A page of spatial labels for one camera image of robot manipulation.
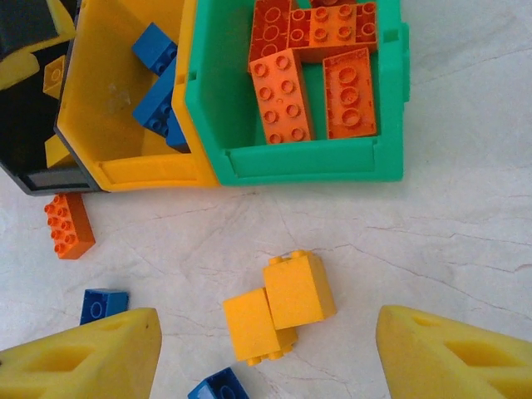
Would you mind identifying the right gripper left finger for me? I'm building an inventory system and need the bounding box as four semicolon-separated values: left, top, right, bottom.
0;306;164;399

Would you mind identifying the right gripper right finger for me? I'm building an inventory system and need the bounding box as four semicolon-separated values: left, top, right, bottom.
375;304;532;399

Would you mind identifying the yellow lego brick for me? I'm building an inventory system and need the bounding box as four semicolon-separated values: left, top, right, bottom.
262;249;337;332
222;286;299;367
43;133;76;170
42;54;67;101

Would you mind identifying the blue lego brick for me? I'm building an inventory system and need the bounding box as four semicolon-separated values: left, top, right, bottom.
186;367;250;399
131;22;180;78
131;57;193;154
79;288;130;326

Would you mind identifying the black plastic bin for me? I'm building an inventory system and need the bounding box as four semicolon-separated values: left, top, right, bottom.
0;39;103;196

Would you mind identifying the yellow plastic bin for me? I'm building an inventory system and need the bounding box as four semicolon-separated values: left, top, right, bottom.
53;0;221;193

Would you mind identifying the green plastic bin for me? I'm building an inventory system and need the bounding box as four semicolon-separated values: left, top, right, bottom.
172;0;412;188

